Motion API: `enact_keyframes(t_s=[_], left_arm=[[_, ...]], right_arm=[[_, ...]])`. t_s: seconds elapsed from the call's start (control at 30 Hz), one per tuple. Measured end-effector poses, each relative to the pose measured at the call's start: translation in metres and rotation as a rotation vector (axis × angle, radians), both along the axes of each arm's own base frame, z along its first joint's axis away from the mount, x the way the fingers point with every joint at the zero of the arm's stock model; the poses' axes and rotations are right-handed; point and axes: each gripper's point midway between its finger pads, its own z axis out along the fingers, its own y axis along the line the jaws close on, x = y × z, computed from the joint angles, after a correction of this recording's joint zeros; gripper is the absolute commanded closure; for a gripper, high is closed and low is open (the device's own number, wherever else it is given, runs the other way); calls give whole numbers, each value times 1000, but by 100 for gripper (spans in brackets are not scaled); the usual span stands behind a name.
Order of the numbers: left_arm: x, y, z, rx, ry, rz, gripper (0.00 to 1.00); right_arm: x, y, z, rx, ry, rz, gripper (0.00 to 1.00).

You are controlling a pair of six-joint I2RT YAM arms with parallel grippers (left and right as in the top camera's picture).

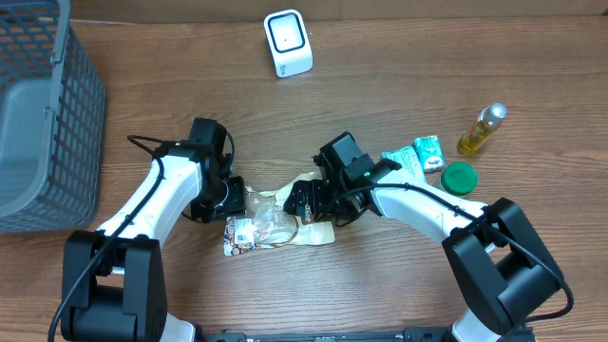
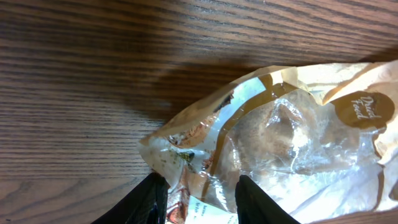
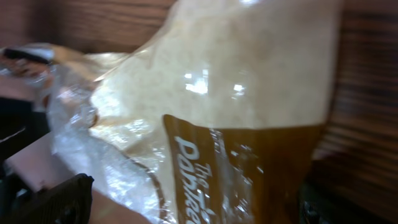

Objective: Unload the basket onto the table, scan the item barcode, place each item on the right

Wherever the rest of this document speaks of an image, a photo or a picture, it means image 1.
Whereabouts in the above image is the white barcode scanner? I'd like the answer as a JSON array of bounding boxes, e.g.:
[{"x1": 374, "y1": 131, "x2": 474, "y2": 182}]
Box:
[{"x1": 263, "y1": 9, "x2": 314, "y2": 78}]

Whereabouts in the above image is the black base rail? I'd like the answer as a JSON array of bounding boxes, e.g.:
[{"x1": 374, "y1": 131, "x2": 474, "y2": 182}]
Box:
[{"x1": 195, "y1": 327, "x2": 456, "y2": 342}]

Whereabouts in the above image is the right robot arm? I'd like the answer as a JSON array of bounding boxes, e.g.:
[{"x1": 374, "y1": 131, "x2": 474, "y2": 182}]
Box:
[{"x1": 283, "y1": 132, "x2": 574, "y2": 341}]

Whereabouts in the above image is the teal tissue pack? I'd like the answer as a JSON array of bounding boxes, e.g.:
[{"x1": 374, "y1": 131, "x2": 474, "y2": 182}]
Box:
[{"x1": 413, "y1": 135, "x2": 446, "y2": 173}]

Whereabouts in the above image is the grey plastic mesh basket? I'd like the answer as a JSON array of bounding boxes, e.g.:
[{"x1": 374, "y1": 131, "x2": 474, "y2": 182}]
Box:
[{"x1": 1, "y1": 0, "x2": 107, "y2": 233}]

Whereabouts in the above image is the brown labelled food package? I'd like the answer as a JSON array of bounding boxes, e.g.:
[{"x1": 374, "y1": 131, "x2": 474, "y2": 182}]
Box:
[{"x1": 223, "y1": 171, "x2": 335, "y2": 257}]

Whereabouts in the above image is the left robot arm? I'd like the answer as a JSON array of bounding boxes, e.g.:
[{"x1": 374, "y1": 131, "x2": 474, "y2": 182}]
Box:
[{"x1": 47, "y1": 118, "x2": 245, "y2": 342}]

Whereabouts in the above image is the white green snack package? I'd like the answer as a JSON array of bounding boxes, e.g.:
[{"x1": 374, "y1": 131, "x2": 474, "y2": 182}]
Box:
[{"x1": 381, "y1": 145, "x2": 427, "y2": 182}]

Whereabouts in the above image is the green lid white jar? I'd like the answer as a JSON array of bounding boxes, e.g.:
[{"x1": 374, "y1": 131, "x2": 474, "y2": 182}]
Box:
[{"x1": 438, "y1": 162, "x2": 478, "y2": 196}]

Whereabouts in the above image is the yellow oil bottle silver cap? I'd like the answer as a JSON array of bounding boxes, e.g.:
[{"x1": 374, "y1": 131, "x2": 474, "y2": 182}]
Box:
[{"x1": 457, "y1": 103, "x2": 507, "y2": 156}]

